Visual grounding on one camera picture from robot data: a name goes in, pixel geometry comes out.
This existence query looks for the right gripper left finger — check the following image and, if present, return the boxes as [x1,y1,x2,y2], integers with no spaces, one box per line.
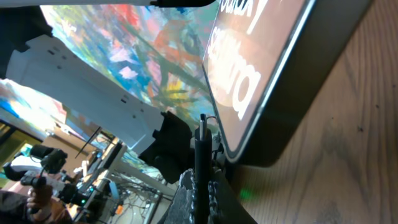
[157,169,196,224]

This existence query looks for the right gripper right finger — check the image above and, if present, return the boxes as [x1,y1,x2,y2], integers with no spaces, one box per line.
[210,167,257,224]

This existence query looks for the black USB charging cable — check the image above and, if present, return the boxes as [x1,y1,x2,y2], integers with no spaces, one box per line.
[193,113,218,224]

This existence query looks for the Galaxy S25 Ultra smartphone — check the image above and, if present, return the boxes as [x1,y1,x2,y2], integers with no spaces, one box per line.
[203,0,371,167]

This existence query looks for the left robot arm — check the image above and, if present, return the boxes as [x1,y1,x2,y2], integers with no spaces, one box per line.
[1,6,195,183]

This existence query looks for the person in background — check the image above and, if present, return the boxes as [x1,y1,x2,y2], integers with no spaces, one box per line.
[1,185,73,224]

